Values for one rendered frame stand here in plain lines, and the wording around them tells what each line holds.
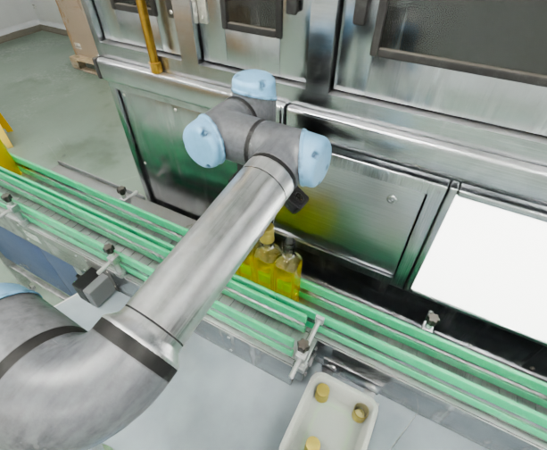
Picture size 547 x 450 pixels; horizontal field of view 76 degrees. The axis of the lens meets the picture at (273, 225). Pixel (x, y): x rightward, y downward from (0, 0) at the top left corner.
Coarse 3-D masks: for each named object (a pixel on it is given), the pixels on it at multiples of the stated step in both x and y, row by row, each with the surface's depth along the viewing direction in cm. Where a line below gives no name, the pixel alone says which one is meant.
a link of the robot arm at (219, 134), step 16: (208, 112) 53; (224, 112) 53; (240, 112) 54; (192, 128) 51; (208, 128) 51; (224, 128) 52; (240, 128) 51; (192, 144) 53; (208, 144) 51; (224, 144) 52; (240, 144) 50; (208, 160) 53; (224, 160) 54; (240, 160) 52
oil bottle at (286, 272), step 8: (280, 256) 85; (296, 256) 85; (280, 264) 84; (288, 264) 83; (296, 264) 84; (280, 272) 86; (288, 272) 85; (296, 272) 86; (280, 280) 88; (288, 280) 87; (296, 280) 89; (280, 288) 91; (288, 288) 89; (296, 288) 92; (288, 296) 92; (296, 296) 96
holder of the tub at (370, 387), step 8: (328, 360) 96; (328, 368) 98; (336, 368) 96; (344, 368) 94; (344, 376) 97; (352, 376) 95; (360, 376) 93; (360, 384) 95; (368, 384) 93; (376, 384) 91; (368, 392) 94; (376, 392) 94
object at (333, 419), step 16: (336, 384) 88; (304, 400) 85; (336, 400) 92; (352, 400) 89; (368, 400) 85; (304, 416) 89; (320, 416) 89; (336, 416) 89; (368, 416) 86; (288, 432) 80; (304, 432) 87; (320, 432) 87; (336, 432) 87; (352, 432) 87; (368, 432) 80; (288, 448) 83; (320, 448) 84; (336, 448) 84; (352, 448) 84
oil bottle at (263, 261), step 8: (256, 248) 87; (272, 248) 86; (256, 256) 87; (264, 256) 86; (272, 256) 86; (256, 264) 89; (264, 264) 87; (272, 264) 86; (256, 272) 92; (264, 272) 90; (272, 272) 89; (256, 280) 94; (264, 280) 92; (272, 280) 91; (272, 288) 94
